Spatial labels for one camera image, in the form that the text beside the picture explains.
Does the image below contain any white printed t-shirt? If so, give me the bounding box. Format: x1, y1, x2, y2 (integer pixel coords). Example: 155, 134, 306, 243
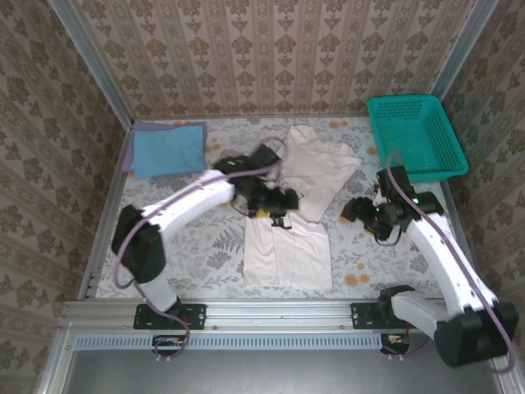
241, 125, 363, 288

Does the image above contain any teal plastic basket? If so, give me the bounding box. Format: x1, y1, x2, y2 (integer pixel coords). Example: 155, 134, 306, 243
366, 94, 470, 185

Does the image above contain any folded purple t-shirt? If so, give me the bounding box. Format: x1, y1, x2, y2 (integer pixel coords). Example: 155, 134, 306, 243
121, 121, 208, 173

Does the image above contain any grey metal sheet panel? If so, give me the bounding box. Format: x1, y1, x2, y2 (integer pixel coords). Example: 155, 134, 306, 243
39, 332, 525, 394

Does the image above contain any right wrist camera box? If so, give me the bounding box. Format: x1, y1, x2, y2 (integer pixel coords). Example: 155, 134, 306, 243
373, 167, 413, 204

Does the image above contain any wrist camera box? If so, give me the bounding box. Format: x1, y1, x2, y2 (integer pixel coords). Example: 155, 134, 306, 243
248, 143, 283, 168
373, 167, 413, 204

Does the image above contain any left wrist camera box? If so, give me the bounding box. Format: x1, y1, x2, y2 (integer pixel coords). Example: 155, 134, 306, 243
248, 143, 283, 168

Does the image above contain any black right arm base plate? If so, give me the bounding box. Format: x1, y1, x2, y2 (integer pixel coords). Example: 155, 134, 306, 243
350, 302, 395, 331

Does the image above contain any aluminium side rail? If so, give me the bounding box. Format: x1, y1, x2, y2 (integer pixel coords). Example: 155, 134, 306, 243
76, 122, 135, 300
441, 182, 489, 303

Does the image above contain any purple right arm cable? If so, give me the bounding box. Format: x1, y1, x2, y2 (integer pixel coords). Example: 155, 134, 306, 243
385, 151, 518, 373

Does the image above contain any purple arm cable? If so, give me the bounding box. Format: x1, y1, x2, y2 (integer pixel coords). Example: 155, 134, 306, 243
112, 136, 288, 364
385, 151, 518, 373

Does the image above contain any aluminium mounting rail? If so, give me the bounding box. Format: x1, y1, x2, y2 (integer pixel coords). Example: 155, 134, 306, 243
61, 298, 504, 332

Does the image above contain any small wired connector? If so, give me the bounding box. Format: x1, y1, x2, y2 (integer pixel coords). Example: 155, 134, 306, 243
152, 334, 185, 350
380, 332, 411, 355

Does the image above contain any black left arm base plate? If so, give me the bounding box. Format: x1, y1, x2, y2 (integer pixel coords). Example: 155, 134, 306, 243
133, 302, 207, 331

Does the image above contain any grey slotted cable duct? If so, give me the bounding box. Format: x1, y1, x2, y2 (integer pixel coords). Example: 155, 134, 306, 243
75, 332, 382, 350

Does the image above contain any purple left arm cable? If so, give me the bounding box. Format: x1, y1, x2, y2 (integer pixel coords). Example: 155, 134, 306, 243
112, 136, 288, 364

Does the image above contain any aluminium corner post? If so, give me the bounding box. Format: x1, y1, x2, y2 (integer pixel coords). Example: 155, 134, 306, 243
45, 0, 135, 126
426, 0, 500, 108

